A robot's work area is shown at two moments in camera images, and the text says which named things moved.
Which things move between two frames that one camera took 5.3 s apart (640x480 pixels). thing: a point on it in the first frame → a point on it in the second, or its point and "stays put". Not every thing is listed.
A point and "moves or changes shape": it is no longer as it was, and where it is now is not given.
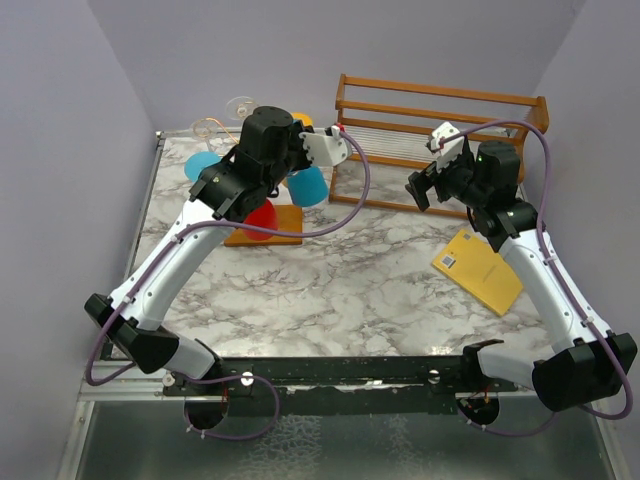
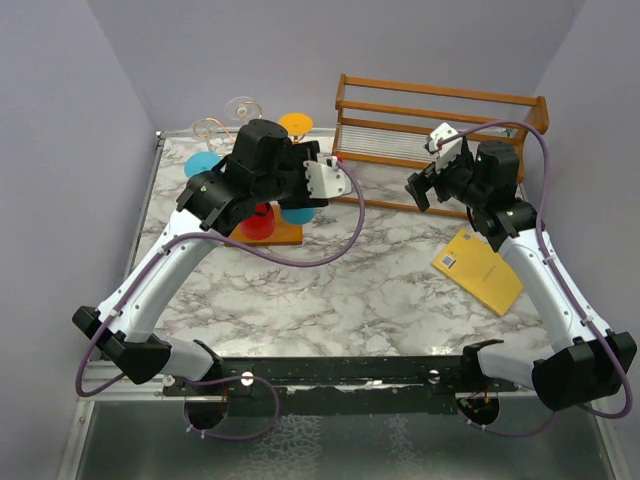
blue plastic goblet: x=307 y=186 moves or changes shape
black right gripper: x=421 y=182 stays put
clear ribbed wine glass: x=203 y=128 stays put
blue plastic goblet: x=197 y=160 stays put
